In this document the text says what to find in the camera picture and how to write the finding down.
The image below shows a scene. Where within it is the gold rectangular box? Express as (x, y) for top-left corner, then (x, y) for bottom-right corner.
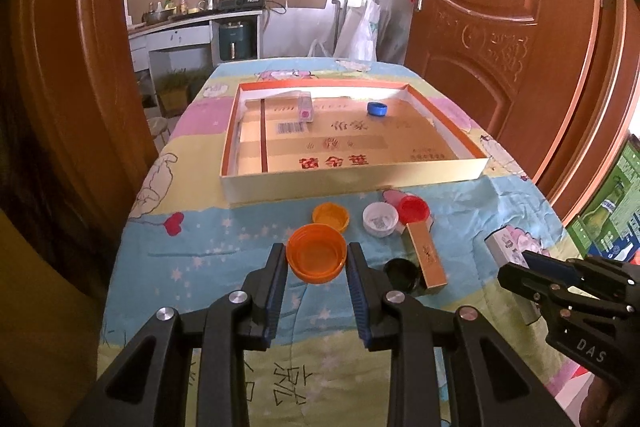
(406, 221), (448, 291)

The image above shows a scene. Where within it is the black bottle cap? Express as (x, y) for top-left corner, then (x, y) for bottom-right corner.
(383, 258), (426, 296)

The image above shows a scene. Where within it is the white bottle cap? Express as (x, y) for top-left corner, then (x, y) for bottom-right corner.
(362, 202), (399, 239)

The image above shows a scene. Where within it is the grey kitchen counter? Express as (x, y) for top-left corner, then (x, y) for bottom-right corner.
(129, 10), (265, 72)

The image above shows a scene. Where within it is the large orange bottle cap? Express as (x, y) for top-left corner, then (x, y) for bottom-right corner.
(285, 223), (347, 285)

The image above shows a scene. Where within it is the potted green plant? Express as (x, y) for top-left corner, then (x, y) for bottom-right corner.
(155, 67), (212, 118)

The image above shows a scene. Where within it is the colourful cartoon bed sheet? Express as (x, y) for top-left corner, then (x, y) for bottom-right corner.
(98, 58), (577, 426)

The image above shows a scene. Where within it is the small orange bottle cap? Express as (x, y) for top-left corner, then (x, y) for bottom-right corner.
(311, 202), (350, 233)

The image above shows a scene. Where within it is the blue bottle cap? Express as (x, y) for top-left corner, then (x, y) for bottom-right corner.
(367, 101), (388, 117)

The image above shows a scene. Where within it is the green beverage carton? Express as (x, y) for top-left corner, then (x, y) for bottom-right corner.
(567, 134), (640, 265)

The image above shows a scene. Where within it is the white plastic bag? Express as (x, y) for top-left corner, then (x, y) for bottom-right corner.
(307, 0), (381, 62)

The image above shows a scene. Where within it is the red bottle cap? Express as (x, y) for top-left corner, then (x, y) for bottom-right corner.
(397, 194), (431, 225)

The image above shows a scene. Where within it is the white cartoon rectangular box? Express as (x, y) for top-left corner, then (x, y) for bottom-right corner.
(484, 225), (547, 268)

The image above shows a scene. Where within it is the metal cooking pot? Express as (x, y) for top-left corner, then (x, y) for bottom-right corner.
(141, 9), (175, 26)

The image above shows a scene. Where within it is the black gas stove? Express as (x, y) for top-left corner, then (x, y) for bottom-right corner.
(215, 0), (266, 13)

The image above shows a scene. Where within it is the dark green air fryer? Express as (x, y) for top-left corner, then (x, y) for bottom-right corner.
(218, 20), (253, 62)

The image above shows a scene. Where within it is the brown wooden door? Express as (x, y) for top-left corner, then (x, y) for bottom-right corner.
(406, 0), (639, 221)

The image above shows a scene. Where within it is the shallow orange cardboard tray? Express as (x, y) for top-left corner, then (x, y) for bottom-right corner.
(220, 78), (488, 206)

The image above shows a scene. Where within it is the clear floral rectangular box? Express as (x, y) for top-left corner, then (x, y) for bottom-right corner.
(297, 92), (314, 124)

